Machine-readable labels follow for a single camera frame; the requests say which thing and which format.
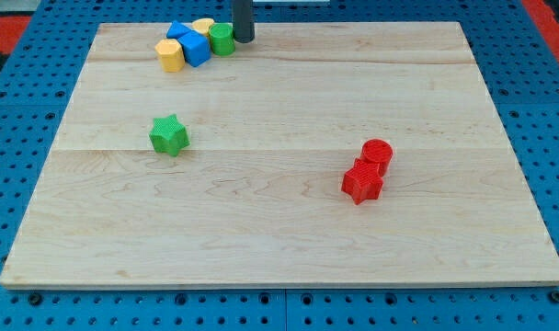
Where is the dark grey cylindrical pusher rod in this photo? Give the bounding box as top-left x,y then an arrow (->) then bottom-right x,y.
231,0 -> 255,43

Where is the blue triangle block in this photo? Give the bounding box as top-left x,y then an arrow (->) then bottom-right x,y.
165,20 -> 192,40

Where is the yellow rounded block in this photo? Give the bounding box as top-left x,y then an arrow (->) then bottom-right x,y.
191,17 -> 215,38

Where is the red star block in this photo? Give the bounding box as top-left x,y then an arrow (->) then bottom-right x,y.
341,158 -> 383,205

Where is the green cylinder block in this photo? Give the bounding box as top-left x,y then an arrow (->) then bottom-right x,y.
209,23 -> 235,56

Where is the red cylinder block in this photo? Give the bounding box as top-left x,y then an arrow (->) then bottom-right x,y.
360,139 -> 394,177

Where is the yellow hexagon block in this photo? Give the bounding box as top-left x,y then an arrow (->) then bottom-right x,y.
154,39 -> 185,73

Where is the blue cube block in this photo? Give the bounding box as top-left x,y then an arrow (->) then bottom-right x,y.
177,31 -> 211,67

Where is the light wooden board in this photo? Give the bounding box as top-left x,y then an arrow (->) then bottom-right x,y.
0,22 -> 559,291

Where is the green star block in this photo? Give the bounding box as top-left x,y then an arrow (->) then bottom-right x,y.
149,114 -> 190,157

